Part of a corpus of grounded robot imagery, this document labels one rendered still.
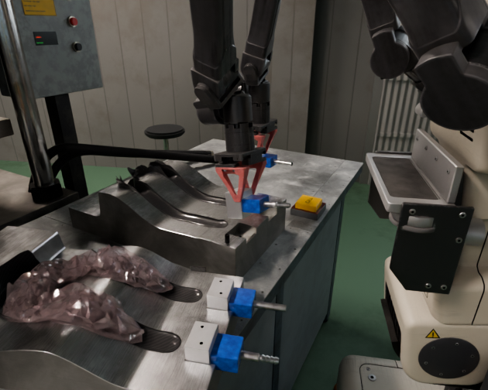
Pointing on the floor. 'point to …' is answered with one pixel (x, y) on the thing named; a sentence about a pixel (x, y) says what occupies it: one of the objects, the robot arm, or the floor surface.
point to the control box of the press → (55, 65)
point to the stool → (162, 131)
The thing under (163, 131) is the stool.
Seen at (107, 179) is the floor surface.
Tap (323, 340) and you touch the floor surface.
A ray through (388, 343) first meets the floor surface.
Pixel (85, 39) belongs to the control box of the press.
